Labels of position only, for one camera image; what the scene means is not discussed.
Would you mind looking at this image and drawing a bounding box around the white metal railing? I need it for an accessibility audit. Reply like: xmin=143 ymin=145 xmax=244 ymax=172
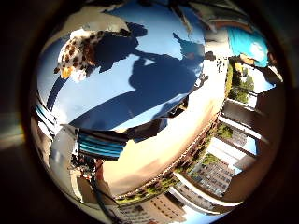
xmin=218 ymin=99 xmax=269 ymax=157

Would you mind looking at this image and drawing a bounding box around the person in teal shirt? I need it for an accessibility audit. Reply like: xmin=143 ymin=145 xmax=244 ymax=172
xmin=225 ymin=24 xmax=277 ymax=74

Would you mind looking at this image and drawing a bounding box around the brown spotted white plush toy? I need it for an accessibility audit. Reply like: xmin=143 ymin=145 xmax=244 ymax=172
xmin=53 ymin=28 xmax=106 ymax=83

